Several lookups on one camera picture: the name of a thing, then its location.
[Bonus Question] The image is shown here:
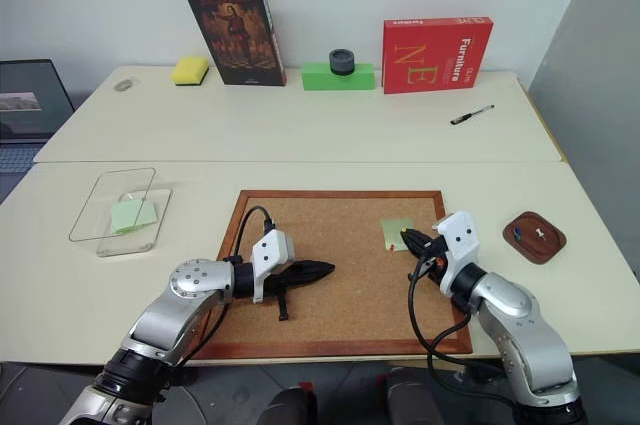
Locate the red furniture book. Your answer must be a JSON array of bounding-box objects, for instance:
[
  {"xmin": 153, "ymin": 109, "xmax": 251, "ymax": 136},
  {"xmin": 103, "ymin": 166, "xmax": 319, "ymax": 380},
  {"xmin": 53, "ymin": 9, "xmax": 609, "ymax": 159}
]
[{"xmin": 381, "ymin": 17, "xmax": 495, "ymax": 96}]

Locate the grey partition panel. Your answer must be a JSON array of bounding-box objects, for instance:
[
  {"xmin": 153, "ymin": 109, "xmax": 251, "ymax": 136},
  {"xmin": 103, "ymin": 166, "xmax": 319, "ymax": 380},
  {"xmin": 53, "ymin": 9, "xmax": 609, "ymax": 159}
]
[{"xmin": 526, "ymin": 0, "xmax": 640, "ymax": 299}]

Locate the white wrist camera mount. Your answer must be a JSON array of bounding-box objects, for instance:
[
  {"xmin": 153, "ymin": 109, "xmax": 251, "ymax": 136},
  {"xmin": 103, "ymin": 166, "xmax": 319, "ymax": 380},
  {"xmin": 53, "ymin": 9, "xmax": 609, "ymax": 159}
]
[
  {"xmin": 431, "ymin": 210, "xmax": 483, "ymax": 297},
  {"xmin": 249, "ymin": 229, "xmax": 297, "ymax": 306}
]

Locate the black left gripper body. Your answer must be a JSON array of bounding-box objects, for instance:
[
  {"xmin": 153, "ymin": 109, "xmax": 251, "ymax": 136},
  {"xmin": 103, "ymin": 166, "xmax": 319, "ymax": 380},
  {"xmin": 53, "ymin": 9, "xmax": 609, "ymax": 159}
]
[{"xmin": 262, "ymin": 261, "xmax": 309, "ymax": 322}]

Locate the clear plastic box lid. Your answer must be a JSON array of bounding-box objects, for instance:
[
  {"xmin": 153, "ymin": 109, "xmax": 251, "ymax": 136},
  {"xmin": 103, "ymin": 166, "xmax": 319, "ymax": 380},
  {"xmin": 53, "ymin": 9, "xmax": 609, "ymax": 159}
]
[{"xmin": 67, "ymin": 166, "xmax": 158, "ymax": 243}]

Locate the clear plastic box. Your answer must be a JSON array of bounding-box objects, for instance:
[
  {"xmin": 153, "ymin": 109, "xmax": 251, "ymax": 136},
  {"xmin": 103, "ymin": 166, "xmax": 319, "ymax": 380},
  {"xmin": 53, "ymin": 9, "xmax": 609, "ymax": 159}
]
[{"xmin": 94, "ymin": 186, "xmax": 174, "ymax": 259}]

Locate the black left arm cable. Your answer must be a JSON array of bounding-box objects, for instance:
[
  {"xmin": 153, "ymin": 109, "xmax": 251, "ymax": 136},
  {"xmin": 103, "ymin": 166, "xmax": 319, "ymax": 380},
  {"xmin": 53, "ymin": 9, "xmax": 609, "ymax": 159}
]
[{"xmin": 189, "ymin": 205, "xmax": 278, "ymax": 362}]

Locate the yellow sponge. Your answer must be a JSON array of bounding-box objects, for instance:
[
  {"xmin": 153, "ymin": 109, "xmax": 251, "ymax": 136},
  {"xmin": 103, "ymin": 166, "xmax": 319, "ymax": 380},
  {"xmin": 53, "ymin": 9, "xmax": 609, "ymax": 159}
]
[{"xmin": 170, "ymin": 56, "xmax": 211, "ymax": 87}]

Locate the wood-framed cork board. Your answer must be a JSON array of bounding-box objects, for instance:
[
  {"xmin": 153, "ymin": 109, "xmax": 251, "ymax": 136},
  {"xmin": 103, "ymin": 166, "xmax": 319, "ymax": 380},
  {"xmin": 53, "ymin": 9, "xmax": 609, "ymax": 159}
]
[{"xmin": 191, "ymin": 189, "xmax": 474, "ymax": 361}]

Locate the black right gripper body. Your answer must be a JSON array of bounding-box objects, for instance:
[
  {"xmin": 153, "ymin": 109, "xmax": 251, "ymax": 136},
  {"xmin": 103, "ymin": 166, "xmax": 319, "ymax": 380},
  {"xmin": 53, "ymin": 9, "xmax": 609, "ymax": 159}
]
[{"xmin": 417, "ymin": 233, "xmax": 449, "ymax": 277}]

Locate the green sticky note stack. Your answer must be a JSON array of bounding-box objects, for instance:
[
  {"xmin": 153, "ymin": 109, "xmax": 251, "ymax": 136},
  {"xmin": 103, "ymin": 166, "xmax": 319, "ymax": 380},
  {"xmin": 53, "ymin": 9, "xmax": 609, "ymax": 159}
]
[{"xmin": 109, "ymin": 198, "xmax": 161, "ymax": 236}]

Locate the green rectangular block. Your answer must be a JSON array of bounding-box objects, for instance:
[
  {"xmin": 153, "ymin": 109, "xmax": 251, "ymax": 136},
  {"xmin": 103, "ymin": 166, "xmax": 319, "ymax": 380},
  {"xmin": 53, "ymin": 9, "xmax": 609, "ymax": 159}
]
[{"xmin": 300, "ymin": 61, "xmax": 377, "ymax": 93}]

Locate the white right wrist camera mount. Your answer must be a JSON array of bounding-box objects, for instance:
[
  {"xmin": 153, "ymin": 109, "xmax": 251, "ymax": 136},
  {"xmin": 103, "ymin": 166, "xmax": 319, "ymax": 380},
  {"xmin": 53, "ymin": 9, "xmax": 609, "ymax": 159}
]
[{"xmin": 431, "ymin": 210, "xmax": 483, "ymax": 297}]

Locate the tall dark illustrated book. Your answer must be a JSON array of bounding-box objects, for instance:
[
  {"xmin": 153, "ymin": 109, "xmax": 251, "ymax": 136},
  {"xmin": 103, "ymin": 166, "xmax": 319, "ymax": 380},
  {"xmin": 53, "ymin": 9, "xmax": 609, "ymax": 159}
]
[{"xmin": 172, "ymin": 0, "xmax": 288, "ymax": 87}]

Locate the black ballpoint pen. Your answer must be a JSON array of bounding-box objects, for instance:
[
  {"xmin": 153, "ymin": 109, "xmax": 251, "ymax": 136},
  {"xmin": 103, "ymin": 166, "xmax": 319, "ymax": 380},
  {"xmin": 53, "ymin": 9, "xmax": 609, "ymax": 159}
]
[{"xmin": 448, "ymin": 103, "xmax": 497, "ymax": 127}]

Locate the open grey laptop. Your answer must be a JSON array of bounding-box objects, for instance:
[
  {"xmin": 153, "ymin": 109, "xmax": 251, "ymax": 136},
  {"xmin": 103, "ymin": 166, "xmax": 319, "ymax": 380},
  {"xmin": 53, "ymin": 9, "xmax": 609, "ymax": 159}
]
[{"xmin": 0, "ymin": 58, "xmax": 77, "ymax": 177}]

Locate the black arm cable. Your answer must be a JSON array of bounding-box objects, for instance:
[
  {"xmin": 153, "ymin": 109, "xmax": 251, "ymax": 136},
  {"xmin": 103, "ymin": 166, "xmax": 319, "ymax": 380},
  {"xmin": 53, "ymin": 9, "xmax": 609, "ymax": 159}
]
[
  {"xmin": 189, "ymin": 205, "xmax": 278, "ymax": 362},
  {"xmin": 406, "ymin": 255, "xmax": 502, "ymax": 372}
]

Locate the dark grey round cap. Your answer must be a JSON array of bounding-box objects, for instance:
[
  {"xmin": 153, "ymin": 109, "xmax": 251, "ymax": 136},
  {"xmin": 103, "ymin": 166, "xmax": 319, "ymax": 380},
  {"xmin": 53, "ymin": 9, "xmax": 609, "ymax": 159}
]
[{"xmin": 327, "ymin": 48, "xmax": 357, "ymax": 78}]

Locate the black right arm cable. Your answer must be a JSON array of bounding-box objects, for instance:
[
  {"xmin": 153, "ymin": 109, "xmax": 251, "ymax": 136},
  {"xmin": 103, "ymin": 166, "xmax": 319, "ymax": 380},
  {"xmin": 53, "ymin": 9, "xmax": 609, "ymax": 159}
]
[{"xmin": 406, "ymin": 255, "xmax": 502, "ymax": 372}]

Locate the single green sticky note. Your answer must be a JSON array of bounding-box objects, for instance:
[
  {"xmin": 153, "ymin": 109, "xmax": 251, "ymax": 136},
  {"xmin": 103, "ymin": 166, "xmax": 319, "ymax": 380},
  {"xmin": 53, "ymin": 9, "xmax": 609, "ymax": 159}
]
[{"xmin": 380, "ymin": 216, "xmax": 416, "ymax": 252}]

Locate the brown wooden tray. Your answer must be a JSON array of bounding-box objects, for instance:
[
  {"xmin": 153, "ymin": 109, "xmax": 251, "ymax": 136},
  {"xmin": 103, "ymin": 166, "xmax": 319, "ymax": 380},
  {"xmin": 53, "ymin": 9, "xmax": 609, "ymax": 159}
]
[{"xmin": 501, "ymin": 210, "xmax": 569, "ymax": 264}]

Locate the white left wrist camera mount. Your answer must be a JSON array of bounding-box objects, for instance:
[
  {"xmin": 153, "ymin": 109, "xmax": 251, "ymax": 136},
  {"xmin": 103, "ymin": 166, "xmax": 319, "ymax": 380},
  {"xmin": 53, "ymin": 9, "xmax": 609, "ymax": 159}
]
[{"xmin": 249, "ymin": 229, "xmax": 297, "ymax": 306}]

